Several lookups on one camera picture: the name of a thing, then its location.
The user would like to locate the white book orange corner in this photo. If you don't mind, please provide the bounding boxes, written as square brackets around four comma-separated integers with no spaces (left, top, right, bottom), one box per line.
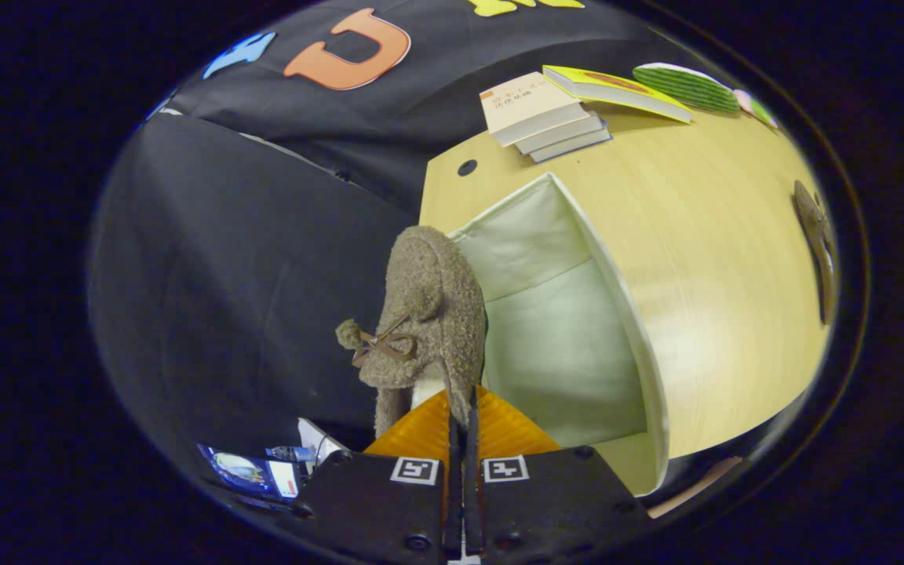
[479,72,590,148]

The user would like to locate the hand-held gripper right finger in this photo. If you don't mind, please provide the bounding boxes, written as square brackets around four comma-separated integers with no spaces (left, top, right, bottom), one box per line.
[464,384,654,565]

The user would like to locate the yellow book red oval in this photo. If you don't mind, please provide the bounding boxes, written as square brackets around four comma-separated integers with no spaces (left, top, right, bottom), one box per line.
[542,65,694,125]

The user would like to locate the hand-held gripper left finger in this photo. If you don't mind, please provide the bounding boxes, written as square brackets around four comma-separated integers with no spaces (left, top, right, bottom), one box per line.
[289,387,465,565]

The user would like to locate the watermelon slice plush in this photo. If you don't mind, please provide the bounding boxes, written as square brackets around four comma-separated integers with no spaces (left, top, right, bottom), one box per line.
[632,63,740,115]

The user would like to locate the pink and green plush toy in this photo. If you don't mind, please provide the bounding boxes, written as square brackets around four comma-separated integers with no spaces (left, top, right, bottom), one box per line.
[734,89,779,130]

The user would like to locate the white side desk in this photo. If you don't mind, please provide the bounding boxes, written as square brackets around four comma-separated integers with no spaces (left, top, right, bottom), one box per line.
[297,417,349,465]

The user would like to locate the pinkish blurred object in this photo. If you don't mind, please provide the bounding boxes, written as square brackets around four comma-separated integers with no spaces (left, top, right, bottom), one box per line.
[647,456,743,519]

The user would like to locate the brown fuzzy shoe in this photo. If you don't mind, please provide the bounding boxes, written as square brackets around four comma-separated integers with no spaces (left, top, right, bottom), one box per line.
[334,226,488,440]
[793,180,837,326]

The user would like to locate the laptop with lit screen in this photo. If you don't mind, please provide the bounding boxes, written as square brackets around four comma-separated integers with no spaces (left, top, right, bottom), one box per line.
[197,443,301,503]

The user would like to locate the pale green fabric storage box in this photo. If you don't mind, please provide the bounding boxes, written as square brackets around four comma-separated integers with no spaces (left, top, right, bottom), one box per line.
[447,173,671,498]

